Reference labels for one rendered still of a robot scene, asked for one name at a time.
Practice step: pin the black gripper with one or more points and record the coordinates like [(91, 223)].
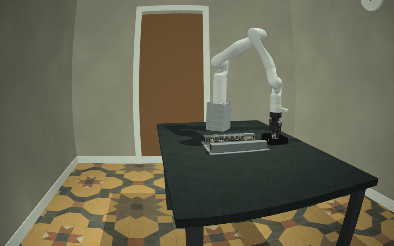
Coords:
[(274, 122)]

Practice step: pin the black rectangular tray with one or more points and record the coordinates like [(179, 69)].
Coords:
[(280, 141)]

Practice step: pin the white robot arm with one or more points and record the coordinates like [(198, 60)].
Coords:
[(255, 38)]

